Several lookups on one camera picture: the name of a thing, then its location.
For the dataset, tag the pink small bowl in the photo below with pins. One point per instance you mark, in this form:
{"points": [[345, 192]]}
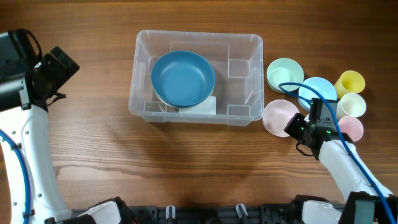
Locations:
{"points": [[276, 116]]}

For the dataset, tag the yellow cup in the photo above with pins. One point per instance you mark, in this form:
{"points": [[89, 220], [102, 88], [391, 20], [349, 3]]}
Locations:
{"points": [[349, 82]]}

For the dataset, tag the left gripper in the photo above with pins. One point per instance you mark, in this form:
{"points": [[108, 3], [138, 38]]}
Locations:
{"points": [[64, 71]]}

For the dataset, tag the dark blue bowl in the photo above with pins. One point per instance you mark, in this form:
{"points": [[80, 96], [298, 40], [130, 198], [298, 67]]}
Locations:
{"points": [[183, 77], [209, 99]]}

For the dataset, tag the mint green small bowl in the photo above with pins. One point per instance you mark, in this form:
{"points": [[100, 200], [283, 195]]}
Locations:
{"points": [[283, 70]]}

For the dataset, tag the cream large bowl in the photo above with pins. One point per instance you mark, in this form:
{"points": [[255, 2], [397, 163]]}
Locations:
{"points": [[205, 106]]}

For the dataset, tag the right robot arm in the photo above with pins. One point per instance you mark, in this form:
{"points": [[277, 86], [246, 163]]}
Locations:
{"points": [[366, 199]]}

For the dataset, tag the cream cup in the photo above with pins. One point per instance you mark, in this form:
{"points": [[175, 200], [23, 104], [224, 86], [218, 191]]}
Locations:
{"points": [[351, 104]]}

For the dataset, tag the pink cup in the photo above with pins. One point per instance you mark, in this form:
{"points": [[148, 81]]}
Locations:
{"points": [[352, 127]]}

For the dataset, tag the light blue small bowl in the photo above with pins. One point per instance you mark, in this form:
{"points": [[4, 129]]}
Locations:
{"points": [[321, 85]]}

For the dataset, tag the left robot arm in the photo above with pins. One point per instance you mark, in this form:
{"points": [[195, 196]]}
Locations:
{"points": [[29, 79]]}

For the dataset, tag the clear plastic storage container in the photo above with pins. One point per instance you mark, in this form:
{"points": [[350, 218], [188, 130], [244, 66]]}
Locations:
{"points": [[237, 60]]}

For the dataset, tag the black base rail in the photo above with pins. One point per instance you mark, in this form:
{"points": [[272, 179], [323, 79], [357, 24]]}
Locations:
{"points": [[261, 214]]}

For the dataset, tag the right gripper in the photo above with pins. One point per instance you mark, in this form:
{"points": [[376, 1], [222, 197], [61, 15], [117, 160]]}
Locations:
{"points": [[291, 127]]}

